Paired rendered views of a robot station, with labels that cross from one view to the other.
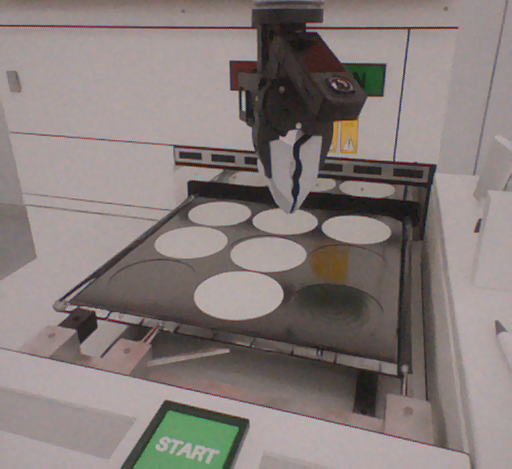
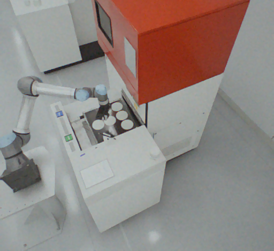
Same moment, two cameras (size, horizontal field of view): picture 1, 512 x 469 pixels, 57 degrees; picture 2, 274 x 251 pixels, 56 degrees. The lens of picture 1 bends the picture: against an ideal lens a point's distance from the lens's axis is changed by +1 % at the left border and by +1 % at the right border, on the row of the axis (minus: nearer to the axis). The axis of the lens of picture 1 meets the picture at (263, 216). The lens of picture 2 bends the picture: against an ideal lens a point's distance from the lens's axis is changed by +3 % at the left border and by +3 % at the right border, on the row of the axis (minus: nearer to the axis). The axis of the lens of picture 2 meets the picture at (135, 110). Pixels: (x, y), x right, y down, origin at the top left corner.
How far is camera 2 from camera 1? 1.79 m
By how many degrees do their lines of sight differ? 47
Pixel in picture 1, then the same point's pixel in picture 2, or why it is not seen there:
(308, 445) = (74, 143)
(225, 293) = (97, 123)
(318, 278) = (108, 129)
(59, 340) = (77, 119)
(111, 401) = (69, 130)
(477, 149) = not seen: outside the picture
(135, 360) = (80, 126)
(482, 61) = not seen: outside the picture
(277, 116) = not seen: hidden behind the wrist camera
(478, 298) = (102, 144)
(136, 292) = (90, 116)
